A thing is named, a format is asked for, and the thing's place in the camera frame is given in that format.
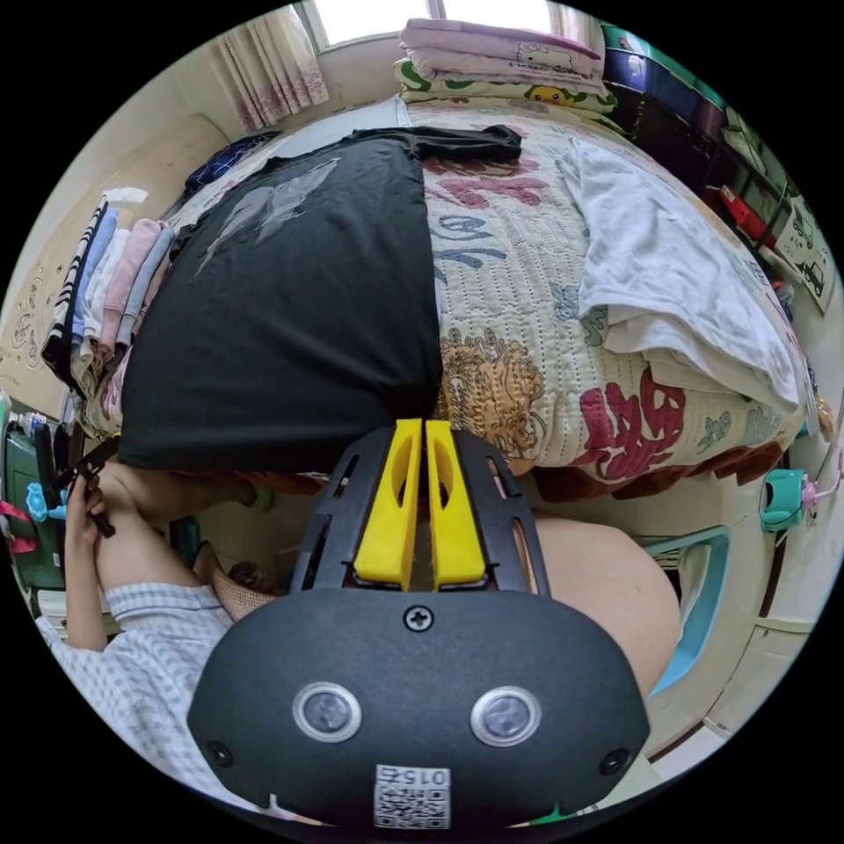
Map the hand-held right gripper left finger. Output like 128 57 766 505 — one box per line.
353 418 424 586

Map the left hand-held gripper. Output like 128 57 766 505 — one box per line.
55 433 124 539

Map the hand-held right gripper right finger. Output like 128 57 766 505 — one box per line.
425 418 487 588

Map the black shirt with grey print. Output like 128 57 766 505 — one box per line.
117 123 526 473

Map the person's left forearm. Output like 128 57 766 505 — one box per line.
62 565 112 654

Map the person's left hand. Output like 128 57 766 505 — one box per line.
63 469 120 578

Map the pile of clothes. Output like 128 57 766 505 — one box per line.
41 196 179 401

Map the person's body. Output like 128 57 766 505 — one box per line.
33 455 684 820

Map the bed with printed quilt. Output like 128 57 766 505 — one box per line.
70 91 820 504

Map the teal plastic chair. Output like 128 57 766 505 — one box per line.
643 527 734 697

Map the teal toy cup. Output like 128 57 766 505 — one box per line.
758 466 820 535

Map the navy patterned garment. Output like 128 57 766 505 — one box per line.
183 134 280 193

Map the white garment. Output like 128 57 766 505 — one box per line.
557 136 803 407

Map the pink patterned curtain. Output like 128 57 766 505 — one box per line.
209 4 331 133

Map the green and yellow print pillow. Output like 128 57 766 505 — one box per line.
393 57 620 114

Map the dark shelf with boxes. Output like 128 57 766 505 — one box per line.
600 25 796 249

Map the pink folded blanket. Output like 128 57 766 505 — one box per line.
397 18 605 88

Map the window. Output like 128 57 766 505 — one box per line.
308 0 557 48

